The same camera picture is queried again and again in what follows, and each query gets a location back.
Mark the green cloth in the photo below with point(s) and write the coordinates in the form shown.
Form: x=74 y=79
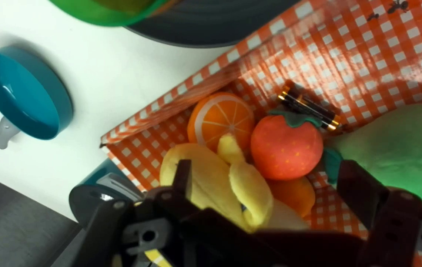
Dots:
x=389 y=149

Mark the blue measuring cup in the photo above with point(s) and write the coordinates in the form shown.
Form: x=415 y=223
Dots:
x=33 y=98

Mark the strawberry plush toy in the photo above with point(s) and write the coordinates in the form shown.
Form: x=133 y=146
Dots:
x=286 y=146

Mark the grey round plate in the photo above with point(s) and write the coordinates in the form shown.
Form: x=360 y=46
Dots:
x=209 y=22

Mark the yellow banana plush toy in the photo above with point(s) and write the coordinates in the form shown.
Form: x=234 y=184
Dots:
x=224 y=181

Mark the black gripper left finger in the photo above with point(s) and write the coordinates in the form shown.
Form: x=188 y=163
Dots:
x=182 y=178

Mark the black gold batteries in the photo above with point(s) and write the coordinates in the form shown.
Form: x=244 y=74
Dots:
x=293 y=98

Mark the rainbow stacking cups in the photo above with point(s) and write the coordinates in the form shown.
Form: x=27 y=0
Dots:
x=113 y=12

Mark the orange checkered basket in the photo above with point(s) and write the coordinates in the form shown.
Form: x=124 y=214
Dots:
x=358 y=58

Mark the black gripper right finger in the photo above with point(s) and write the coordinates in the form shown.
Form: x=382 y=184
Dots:
x=361 y=193

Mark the orange slice plush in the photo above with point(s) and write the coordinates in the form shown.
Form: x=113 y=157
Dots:
x=218 y=114

